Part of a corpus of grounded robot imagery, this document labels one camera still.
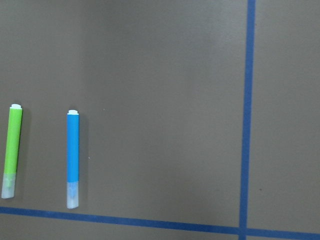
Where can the blue highlighter pen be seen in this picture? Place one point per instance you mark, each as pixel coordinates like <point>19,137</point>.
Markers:
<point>72,185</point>

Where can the green highlighter pen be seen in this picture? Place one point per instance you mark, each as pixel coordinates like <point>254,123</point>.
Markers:
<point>11,151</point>

